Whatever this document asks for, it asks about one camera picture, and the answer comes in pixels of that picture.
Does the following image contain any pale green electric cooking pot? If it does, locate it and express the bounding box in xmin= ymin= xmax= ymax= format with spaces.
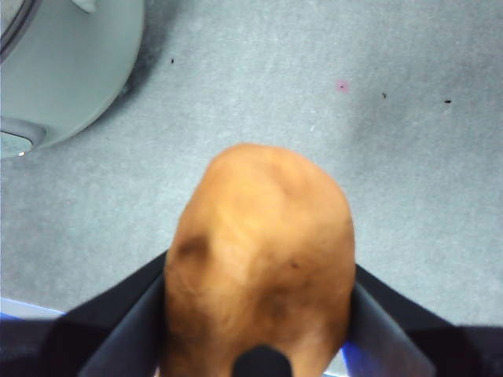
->
xmin=0 ymin=0 xmax=145 ymax=159

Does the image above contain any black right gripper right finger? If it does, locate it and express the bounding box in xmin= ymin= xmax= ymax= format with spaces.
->
xmin=340 ymin=262 xmax=503 ymax=377

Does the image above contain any glass lid with green knob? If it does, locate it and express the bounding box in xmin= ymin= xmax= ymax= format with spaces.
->
xmin=0 ymin=0 xmax=41 ymax=60

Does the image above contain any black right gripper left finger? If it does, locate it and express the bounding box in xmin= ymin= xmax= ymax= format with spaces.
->
xmin=0 ymin=251 xmax=169 ymax=377

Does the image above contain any brown potato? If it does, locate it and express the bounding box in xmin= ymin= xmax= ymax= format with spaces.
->
xmin=156 ymin=143 xmax=358 ymax=377

